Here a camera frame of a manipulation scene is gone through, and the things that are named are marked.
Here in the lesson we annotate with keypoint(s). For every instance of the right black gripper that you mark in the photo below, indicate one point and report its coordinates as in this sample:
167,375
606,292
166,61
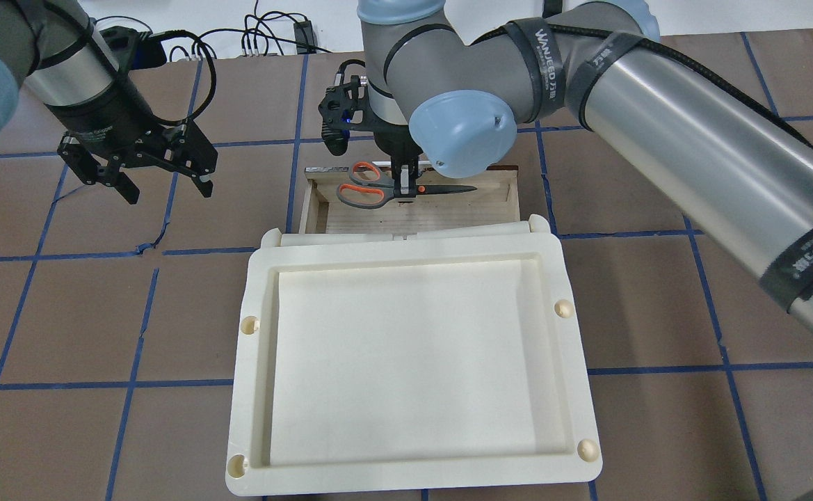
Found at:
398,145

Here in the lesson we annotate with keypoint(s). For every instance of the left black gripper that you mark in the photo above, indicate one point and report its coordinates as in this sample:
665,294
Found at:
105,120

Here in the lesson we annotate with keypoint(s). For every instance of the orange grey scissors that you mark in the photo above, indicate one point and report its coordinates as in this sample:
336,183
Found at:
369,187

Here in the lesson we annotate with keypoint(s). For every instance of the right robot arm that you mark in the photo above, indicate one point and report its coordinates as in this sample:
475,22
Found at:
738,170

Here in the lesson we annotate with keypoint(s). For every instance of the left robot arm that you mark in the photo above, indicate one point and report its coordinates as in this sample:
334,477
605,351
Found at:
81,75

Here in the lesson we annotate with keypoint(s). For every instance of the black power adapter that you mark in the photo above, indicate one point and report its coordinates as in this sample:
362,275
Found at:
304,34

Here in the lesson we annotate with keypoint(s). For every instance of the cream plastic tray lid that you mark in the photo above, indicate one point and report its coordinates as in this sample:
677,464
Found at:
380,362

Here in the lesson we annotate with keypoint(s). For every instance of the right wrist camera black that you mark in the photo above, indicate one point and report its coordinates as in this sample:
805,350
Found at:
344,110

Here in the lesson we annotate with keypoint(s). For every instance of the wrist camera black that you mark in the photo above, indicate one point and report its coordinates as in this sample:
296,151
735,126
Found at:
134,50
344,110

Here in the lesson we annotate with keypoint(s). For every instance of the wooden drawer with white handle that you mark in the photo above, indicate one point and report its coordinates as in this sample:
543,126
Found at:
495,200

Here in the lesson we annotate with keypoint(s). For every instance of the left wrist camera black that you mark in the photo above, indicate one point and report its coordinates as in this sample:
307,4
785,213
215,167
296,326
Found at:
134,50

